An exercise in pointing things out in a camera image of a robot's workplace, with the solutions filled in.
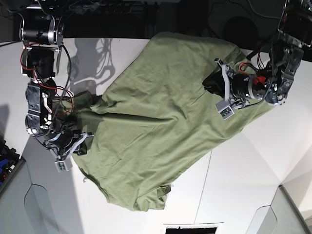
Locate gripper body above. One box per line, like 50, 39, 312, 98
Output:
214, 58, 256, 110
43, 126, 94, 160

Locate green t-shirt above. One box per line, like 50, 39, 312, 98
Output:
73, 33, 272, 211

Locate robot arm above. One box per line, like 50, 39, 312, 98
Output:
202, 0, 312, 116
18, 0, 92, 170

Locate blue and black clutter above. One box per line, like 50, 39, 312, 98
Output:
0, 137, 20, 185

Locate black round stool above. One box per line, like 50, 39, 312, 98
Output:
222, 16, 259, 49

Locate left grey table partition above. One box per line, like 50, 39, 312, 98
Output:
0, 160, 59, 234

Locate grey table partition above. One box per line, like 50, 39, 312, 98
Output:
0, 160, 59, 234
246, 185, 312, 234

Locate right grey table partition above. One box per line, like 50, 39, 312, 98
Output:
246, 185, 312, 234

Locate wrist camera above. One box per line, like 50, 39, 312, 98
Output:
215, 100, 234, 120
55, 160, 72, 172

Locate white cables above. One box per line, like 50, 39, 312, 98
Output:
248, 0, 283, 19

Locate table cable hatch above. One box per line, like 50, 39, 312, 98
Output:
161, 222, 224, 234

